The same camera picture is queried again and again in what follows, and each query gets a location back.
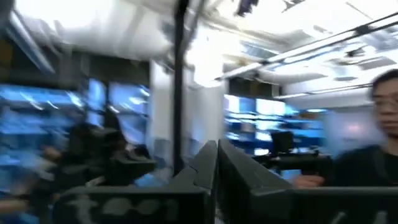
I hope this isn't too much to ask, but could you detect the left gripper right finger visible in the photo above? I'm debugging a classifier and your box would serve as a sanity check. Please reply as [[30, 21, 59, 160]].
[[217, 139, 398, 224]]

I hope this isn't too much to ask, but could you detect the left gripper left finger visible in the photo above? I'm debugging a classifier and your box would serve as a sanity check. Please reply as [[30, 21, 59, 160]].
[[52, 139, 218, 224]]

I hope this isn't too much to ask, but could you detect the black vertical pole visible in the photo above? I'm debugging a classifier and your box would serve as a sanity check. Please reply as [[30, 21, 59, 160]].
[[172, 0, 190, 177]]

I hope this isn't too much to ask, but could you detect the person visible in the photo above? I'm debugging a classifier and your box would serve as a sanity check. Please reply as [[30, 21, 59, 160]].
[[294, 68, 398, 189]]

